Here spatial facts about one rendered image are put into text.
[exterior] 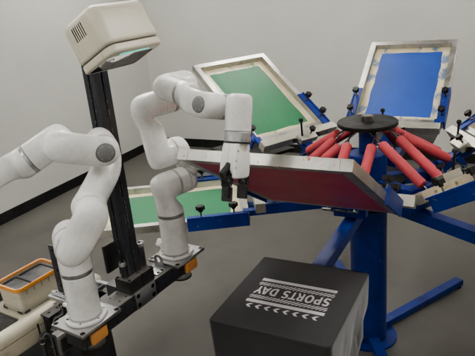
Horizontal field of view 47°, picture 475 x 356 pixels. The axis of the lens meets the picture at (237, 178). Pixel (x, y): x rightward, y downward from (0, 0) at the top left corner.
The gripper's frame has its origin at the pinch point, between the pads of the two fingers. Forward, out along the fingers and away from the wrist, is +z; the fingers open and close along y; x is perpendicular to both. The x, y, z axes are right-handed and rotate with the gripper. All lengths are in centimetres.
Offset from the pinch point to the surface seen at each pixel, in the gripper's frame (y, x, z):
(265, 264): -67, -19, 36
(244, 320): -31, -10, 47
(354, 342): -61, 21, 58
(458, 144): -172, 42, -17
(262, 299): -44, -9, 43
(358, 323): -63, 22, 51
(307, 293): -53, 5, 40
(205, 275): -213, -131, 91
